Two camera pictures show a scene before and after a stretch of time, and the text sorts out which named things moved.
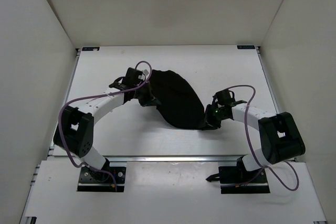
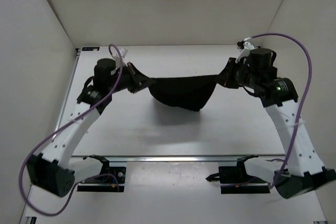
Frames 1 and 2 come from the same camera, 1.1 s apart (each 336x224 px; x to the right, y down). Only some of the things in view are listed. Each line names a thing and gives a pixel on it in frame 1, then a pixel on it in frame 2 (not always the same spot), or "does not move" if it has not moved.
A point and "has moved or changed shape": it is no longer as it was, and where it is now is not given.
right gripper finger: [208, 116] → [227, 76]
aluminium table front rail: [158, 159] does not move
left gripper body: [142, 93] → [125, 79]
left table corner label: [91, 48] does not move
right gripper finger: [208, 126] → [233, 83]
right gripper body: [218, 115] → [249, 78]
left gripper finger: [150, 93] → [140, 78]
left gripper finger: [145, 102] → [134, 87]
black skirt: [177, 103] has moved or changed shape
